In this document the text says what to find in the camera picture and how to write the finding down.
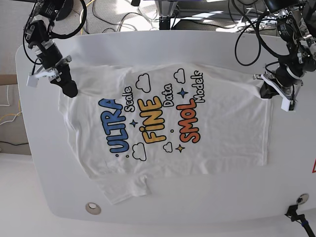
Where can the black round stand base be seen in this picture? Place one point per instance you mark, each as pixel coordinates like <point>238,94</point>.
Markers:
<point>65,10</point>

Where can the metal table grommet right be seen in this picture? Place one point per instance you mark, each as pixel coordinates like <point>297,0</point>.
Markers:
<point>303,198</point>

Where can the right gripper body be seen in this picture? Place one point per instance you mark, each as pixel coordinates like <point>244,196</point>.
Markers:
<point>48,59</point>

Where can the red warning sticker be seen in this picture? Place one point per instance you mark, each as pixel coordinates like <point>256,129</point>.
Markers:
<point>314,167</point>

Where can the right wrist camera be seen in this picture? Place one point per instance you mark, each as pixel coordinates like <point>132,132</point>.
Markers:
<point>32,81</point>

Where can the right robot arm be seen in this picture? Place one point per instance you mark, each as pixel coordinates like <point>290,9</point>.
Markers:
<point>39,36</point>

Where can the metal table grommet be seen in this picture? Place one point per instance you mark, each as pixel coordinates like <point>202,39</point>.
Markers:
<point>303,198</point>
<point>93,208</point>

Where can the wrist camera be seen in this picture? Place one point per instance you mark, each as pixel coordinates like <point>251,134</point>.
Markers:
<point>32,81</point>
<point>288,105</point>

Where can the metal table grommet left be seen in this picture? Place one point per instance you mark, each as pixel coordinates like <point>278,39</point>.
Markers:
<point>93,208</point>

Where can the black camera clamp mount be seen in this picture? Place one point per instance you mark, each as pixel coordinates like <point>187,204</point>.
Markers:
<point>300,218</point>

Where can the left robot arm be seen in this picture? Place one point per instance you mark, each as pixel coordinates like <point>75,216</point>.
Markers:
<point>294,26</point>

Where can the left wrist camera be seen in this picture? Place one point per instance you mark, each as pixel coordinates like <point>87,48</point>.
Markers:
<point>288,105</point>

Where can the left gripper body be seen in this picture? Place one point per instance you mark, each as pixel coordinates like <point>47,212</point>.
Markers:
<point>282,80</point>

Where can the aluminium frame post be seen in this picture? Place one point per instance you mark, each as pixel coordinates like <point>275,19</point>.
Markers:
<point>166,9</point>

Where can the white printed T-shirt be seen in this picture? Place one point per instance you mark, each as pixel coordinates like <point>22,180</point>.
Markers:
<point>131,124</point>

